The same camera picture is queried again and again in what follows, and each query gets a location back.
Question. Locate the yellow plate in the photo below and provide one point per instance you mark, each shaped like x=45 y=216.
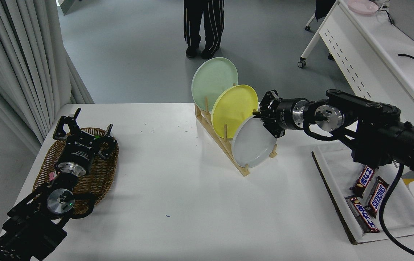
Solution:
x=234 y=108

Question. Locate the pink plate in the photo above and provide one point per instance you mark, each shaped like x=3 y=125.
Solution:
x=363 y=6

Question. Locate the pale green plate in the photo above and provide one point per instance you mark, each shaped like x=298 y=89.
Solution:
x=210 y=81

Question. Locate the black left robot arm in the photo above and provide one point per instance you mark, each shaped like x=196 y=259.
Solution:
x=29 y=228

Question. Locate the brown Snickers bar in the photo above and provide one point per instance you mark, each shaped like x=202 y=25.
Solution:
x=376 y=197

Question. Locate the grey curtain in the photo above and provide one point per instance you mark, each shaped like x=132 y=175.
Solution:
x=11 y=54

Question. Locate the brown snack bar, white characters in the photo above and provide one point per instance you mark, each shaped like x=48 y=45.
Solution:
x=363 y=181

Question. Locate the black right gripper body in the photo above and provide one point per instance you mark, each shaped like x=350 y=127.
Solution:
x=283 y=114

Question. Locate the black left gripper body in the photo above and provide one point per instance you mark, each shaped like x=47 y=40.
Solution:
x=80 y=150

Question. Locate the wooden plate rack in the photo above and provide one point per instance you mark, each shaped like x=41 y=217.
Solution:
x=206 y=125

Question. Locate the grey laptop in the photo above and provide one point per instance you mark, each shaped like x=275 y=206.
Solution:
x=410 y=18

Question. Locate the white tray with dark edge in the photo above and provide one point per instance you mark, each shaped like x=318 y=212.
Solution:
x=337 y=181

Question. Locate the small pink item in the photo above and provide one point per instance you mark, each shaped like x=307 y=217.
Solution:
x=52 y=176

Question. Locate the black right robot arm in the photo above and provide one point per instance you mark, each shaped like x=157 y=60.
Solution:
x=381 y=130

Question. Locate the brown snack bar, blue characters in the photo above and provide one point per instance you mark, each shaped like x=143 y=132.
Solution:
x=363 y=214

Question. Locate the brown wicker basket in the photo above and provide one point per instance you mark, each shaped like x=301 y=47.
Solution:
x=101 y=174

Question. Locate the white perforated desk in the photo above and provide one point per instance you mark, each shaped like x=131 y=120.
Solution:
x=373 y=54

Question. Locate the grey plate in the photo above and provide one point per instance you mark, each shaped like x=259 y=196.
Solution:
x=250 y=145

